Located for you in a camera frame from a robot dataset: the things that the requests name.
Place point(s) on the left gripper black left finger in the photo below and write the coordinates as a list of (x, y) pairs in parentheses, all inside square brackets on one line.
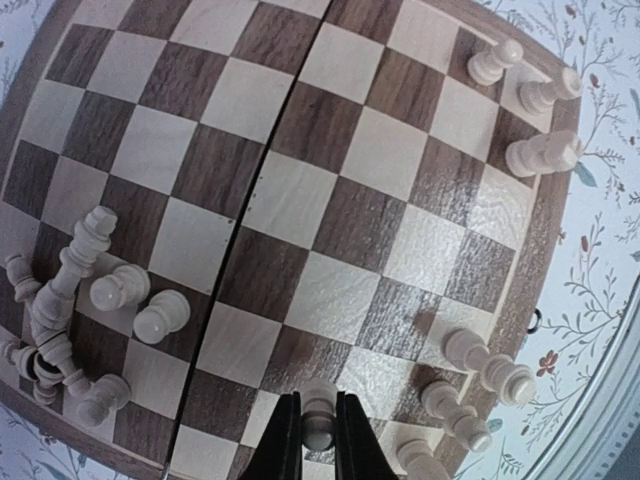
[(278, 455)]

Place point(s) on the light chess bishop piece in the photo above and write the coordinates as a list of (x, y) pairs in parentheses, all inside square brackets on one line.
[(440, 400)]

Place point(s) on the floral patterned table mat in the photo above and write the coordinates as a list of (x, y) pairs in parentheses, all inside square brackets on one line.
[(595, 261)]

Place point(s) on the wooden chess board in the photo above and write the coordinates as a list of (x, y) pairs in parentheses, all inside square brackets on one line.
[(322, 180)]

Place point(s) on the light chess king piece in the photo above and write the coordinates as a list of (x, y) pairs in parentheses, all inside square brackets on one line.
[(514, 384)]

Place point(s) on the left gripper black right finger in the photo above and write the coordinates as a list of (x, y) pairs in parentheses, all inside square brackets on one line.
[(358, 455)]

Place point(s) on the pile of light chess pieces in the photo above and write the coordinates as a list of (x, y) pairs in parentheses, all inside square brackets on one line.
[(50, 361)]

